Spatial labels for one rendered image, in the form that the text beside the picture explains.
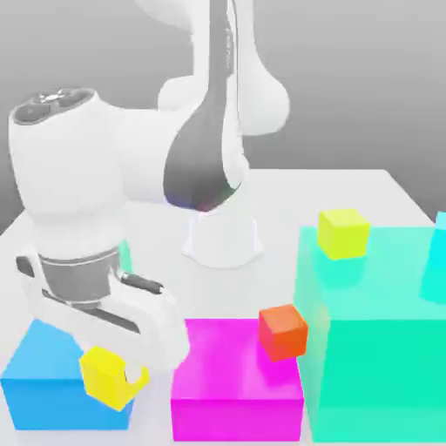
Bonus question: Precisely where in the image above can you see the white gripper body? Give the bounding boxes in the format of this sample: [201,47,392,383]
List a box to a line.
[31,282,190,373]

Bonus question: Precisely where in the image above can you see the small teal cube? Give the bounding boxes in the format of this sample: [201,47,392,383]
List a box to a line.
[118,240,134,274]

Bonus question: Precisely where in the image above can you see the small orange cube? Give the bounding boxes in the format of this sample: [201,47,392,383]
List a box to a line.
[258,303,310,363]

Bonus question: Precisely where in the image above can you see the small lime yellow cube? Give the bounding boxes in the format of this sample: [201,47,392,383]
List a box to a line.
[317,207,371,261]

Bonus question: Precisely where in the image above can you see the small cyan cube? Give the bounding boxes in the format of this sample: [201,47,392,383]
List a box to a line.
[419,211,446,305]

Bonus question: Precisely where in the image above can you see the large blue box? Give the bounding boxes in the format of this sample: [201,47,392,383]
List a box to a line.
[0,318,136,432]

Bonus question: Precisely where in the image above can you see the large magenta box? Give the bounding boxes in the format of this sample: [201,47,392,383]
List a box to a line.
[170,318,305,443]

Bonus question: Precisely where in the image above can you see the large teal box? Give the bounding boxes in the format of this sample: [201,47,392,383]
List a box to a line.
[293,225,446,444]

